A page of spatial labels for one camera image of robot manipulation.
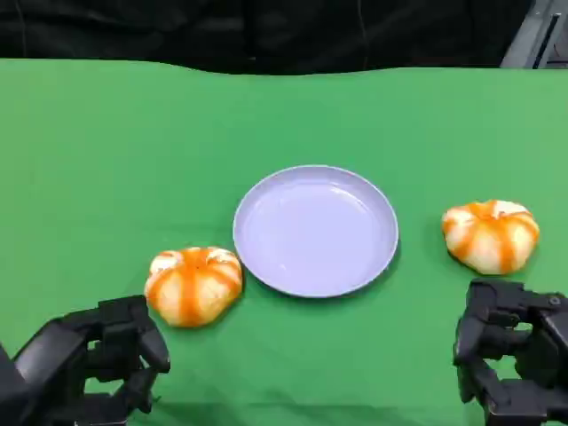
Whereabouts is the lilac plate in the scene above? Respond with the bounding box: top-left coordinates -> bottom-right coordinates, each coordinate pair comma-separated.
233,164 -> 399,299

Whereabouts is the black backdrop curtain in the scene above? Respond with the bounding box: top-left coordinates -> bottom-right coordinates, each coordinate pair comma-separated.
0,0 -> 533,75

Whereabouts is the grey metal frame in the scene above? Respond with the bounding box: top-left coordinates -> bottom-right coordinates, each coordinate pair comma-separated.
501,0 -> 568,70

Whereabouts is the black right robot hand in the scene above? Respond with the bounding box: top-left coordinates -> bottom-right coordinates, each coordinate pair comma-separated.
452,278 -> 568,426

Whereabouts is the green table cloth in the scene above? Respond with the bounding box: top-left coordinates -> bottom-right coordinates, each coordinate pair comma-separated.
0,59 -> 568,426

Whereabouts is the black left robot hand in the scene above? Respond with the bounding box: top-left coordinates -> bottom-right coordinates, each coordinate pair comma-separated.
12,295 -> 172,426

